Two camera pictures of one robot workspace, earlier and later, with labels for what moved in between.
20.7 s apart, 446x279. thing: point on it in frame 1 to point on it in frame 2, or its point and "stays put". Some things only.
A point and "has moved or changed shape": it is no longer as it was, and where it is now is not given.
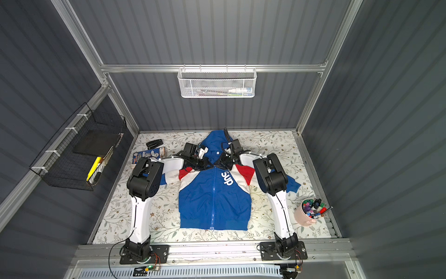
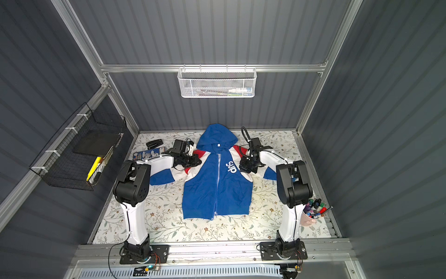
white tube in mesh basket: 246,90 stays put
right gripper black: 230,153 to 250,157
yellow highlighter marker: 97,161 stays put
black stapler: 154,143 stays put
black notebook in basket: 97,143 stays put
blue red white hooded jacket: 219,197 has moved or changed shape
